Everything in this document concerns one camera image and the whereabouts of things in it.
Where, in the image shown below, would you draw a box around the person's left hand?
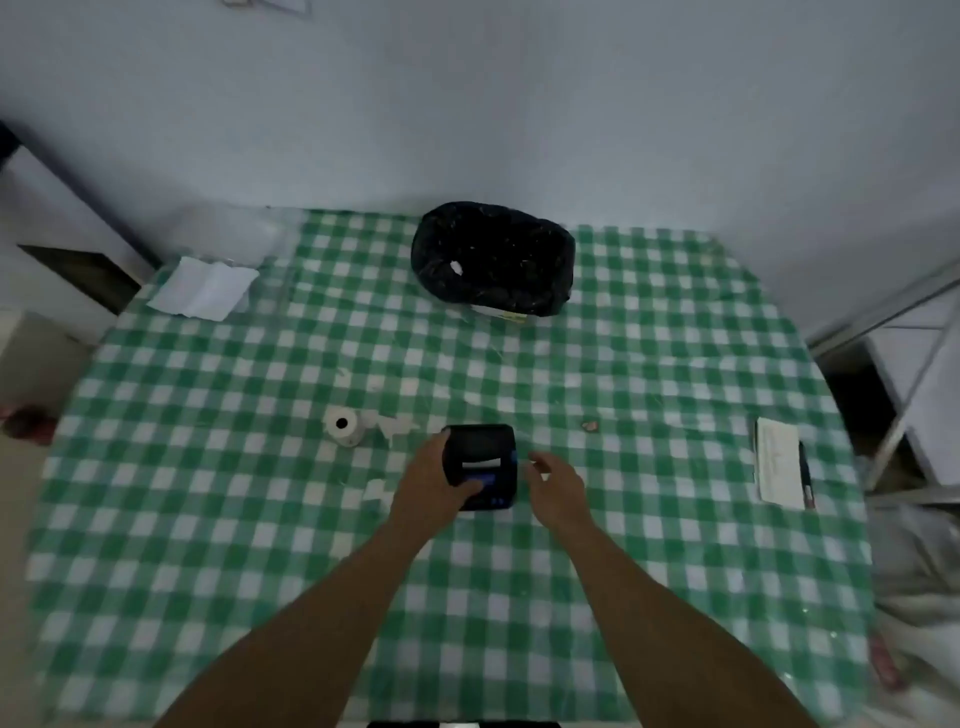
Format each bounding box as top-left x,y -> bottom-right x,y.
389,431 -> 486,535

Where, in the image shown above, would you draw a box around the person's right hand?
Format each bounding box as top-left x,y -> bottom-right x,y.
524,452 -> 596,535

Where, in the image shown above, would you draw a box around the black portable printer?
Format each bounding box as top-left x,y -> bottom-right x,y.
440,423 -> 520,513

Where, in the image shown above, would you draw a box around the white thermal paper roll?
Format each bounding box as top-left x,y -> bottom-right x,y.
323,407 -> 366,449

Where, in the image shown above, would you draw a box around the person's right forearm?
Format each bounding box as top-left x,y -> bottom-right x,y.
551,517 -> 819,728

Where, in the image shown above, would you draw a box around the person's left forearm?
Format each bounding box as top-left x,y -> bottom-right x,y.
153,517 -> 444,728

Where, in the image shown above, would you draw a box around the large torn white paper scrap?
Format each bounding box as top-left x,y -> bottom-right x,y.
363,410 -> 421,451

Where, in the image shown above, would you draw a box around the green white checkered tablecloth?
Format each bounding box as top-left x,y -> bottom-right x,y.
26,208 -> 879,725

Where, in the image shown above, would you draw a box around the white notepad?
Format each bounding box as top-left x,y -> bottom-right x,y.
753,416 -> 805,508

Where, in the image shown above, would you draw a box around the black pen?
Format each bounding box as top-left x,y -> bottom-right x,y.
797,440 -> 817,511

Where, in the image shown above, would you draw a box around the black trash bag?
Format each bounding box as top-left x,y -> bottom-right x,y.
410,200 -> 577,319

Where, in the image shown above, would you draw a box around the white folded paper sheet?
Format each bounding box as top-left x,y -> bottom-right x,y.
146,256 -> 261,324

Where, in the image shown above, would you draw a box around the clear plastic bag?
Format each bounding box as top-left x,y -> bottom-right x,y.
168,209 -> 301,271

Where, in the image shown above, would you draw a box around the crumpled white plastic bags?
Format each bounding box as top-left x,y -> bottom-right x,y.
869,502 -> 960,706

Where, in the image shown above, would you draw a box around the white metal rack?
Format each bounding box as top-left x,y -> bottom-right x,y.
806,258 -> 960,511

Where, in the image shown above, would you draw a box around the dark cola bottle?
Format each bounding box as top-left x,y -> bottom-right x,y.
2,404 -> 58,445

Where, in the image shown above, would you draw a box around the white foam box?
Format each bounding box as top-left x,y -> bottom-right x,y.
0,311 -> 95,412

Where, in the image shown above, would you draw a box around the white cabinet with black top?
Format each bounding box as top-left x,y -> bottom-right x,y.
0,119 -> 163,346

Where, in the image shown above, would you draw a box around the white paper wall sign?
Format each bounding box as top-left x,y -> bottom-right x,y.
221,0 -> 315,20

